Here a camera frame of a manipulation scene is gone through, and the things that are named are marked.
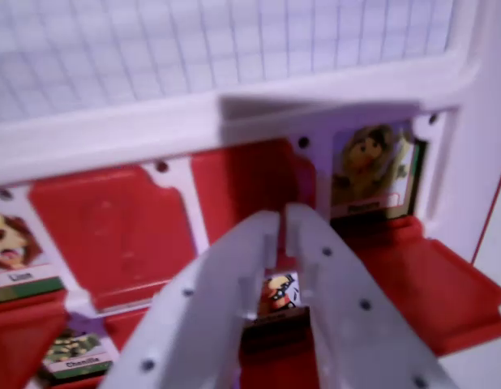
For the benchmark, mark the red card flap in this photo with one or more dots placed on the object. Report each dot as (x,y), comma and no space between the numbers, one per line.
(15,336)
(242,182)
(416,283)
(112,235)

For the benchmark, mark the orange and black figure card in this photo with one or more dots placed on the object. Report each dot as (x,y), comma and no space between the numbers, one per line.
(281,291)

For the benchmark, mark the green caterpillar picture card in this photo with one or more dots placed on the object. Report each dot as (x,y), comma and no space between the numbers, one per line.
(76,352)

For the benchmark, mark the lion picture card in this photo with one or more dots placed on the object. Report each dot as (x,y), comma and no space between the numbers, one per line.
(15,251)

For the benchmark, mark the red and white game board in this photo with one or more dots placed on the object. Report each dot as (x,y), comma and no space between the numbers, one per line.
(275,113)

